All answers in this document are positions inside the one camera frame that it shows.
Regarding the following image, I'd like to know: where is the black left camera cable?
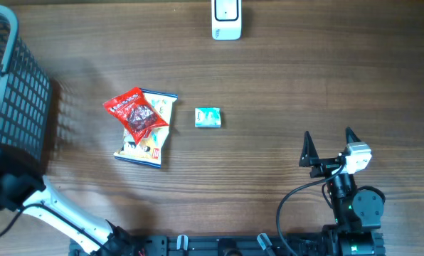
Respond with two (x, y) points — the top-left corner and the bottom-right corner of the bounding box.
(0, 202), (106, 250)

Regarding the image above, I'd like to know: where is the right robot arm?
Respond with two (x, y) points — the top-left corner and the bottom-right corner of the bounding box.
(299, 127), (386, 255)

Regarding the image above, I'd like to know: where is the dark grey mesh basket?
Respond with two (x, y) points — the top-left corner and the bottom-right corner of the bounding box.
(0, 5), (53, 167)

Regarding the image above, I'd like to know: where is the white barcode scanner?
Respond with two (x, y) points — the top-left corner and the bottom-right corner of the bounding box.
(211, 0), (242, 41)

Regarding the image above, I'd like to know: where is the black camera cable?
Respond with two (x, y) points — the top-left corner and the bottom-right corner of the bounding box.
(275, 164), (346, 256)
(0, 202), (106, 250)

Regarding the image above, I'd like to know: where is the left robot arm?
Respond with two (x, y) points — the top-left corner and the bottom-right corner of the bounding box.
(0, 143), (131, 255)

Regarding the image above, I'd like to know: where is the teal tissue pack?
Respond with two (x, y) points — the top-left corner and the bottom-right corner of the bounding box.
(195, 107), (222, 128)

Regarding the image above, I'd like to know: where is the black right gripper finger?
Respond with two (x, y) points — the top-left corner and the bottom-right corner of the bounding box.
(345, 127), (361, 144)
(299, 131), (319, 167)

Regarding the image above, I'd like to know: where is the black right camera cable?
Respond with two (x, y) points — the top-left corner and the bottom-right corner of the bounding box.
(275, 164), (346, 256)

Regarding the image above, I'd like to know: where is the red snack bag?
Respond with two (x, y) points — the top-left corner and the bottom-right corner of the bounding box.
(103, 87), (169, 143)

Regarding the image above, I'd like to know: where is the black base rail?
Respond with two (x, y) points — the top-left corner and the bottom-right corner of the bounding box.
(91, 232), (386, 256)

